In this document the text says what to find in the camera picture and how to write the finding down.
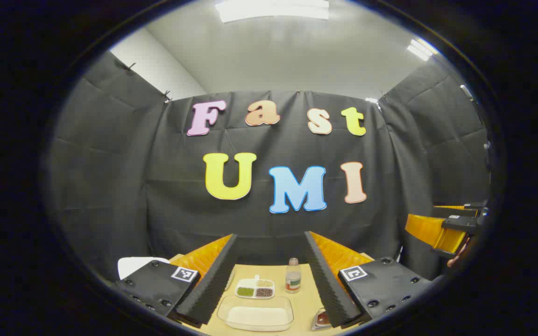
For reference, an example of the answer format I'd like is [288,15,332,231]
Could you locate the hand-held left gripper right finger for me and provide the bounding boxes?
[304,231,433,329]

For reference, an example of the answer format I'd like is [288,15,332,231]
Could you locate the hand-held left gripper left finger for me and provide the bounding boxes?
[116,233,238,327]

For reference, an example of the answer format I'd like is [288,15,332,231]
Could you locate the clear container of rice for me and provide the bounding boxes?
[217,295,294,332]

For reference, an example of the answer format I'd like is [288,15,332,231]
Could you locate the white rice cooker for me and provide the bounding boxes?
[118,257,169,280]

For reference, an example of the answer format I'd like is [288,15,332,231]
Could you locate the clear plastic bottle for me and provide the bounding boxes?
[285,258,302,294]

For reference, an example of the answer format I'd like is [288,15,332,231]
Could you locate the white divided bean dish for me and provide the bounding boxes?
[235,279,275,299]

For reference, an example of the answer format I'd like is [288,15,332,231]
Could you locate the black backdrop cloth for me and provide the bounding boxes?
[47,51,491,280]

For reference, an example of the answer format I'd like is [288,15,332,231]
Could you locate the ceiling light panel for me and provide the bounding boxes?
[215,0,330,23]

